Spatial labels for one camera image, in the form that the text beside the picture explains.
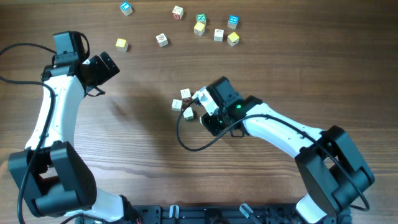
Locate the left camera cable black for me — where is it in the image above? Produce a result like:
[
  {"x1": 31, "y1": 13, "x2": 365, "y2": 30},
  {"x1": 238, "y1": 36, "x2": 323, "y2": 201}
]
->
[{"x1": 1, "y1": 46, "x2": 52, "y2": 223}]

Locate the plain white block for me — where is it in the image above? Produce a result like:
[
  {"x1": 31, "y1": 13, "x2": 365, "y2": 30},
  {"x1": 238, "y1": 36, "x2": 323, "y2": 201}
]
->
[
  {"x1": 183, "y1": 107, "x2": 195, "y2": 121},
  {"x1": 171, "y1": 99, "x2": 183, "y2": 111}
]

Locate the white block red picture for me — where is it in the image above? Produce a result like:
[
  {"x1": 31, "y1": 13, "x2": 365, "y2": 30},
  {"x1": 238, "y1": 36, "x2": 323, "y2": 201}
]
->
[{"x1": 155, "y1": 33, "x2": 168, "y2": 47}]

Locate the camera cable black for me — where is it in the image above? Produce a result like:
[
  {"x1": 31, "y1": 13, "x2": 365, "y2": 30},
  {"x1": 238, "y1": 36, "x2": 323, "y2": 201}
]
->
[
  {"x1": 175, "y1": 98, "x2": 371, "y2": 212},
  {"x1": 1, "y1": 46, "x2": 52, "y2": 223}
]

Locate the red-framed picture block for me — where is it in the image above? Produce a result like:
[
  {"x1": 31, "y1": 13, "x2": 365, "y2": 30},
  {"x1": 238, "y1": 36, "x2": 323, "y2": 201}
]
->
[{"x1": 180, "y1": 88, "x2": 192, "y2": 102}]

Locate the yellow block centre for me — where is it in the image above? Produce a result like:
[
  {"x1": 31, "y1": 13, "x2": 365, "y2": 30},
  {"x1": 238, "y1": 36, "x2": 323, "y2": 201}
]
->
[{"x1": 194, "y1": 22, "x2": 205, "y2": 36}]

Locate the yellow block right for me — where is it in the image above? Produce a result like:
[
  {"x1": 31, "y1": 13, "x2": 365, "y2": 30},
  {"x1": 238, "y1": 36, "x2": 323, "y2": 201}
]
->
[{"x1": 227, "y1": 32, "x2": 240, "y2": 47}]

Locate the blue block top right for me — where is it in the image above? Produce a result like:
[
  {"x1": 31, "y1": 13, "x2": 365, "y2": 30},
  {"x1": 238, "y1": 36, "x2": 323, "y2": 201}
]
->
[{"x1": 228, "y1": 15, "x2": 239, "y2": 29}]

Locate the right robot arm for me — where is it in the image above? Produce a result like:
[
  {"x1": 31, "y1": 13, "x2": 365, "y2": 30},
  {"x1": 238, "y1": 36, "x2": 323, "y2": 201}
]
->
[{"x1": 193, "y1": 77, "x2": 375, "y2": 223}]

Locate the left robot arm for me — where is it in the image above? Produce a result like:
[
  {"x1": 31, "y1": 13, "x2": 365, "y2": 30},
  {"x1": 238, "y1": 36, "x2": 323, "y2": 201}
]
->
[{"x1": 8, "y1": 31, "x2": 142, "y2": 223}]

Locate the red-edged block top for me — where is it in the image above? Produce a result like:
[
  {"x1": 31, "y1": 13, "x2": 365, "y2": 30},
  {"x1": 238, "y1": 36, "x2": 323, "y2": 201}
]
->
[{"x1": 172, "y1": 6, "x2": 183, "y2": 20}]

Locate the blue letter block far left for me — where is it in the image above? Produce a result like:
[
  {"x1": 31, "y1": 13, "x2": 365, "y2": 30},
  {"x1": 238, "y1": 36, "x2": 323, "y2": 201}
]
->
[{"x1": 119, "y1": 2, "x2": 132, "y2": 16}]

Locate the green letter N block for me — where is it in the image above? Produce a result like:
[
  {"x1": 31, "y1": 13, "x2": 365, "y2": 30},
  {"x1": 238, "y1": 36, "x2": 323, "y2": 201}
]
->
[{"x1": 196, "y1": 13, "x2": 206, "y2": 24}]

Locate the yellow block left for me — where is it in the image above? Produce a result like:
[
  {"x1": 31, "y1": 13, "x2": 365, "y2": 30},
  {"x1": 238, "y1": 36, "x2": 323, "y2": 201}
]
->
[{"x1": 116, "y1": 39, "x2": 129, "y2": 52}]

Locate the yellow block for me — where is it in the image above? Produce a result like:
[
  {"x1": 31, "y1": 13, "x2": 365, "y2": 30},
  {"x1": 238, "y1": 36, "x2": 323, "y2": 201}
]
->
[
  {"x1": 116, "y1": 39, "x2": 129, "y2": 52},
  {"x1": 194, "y1": 22, "x2": 205, "y2": 36},
  {"x1": 227, "y1": 32, "x2": 240, "y2": 47}
]

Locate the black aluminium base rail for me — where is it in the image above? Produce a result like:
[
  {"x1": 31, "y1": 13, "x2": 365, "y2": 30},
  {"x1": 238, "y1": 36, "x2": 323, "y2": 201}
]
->
[{"x1": 74, "y1": 203, "x2": 353, "y2": 224}]

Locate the right camera cable black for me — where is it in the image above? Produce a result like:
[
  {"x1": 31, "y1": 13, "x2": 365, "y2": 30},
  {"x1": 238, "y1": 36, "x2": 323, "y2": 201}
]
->
[{"x1": 175, "y1": 98, "x2": 371, "y2": 212}]

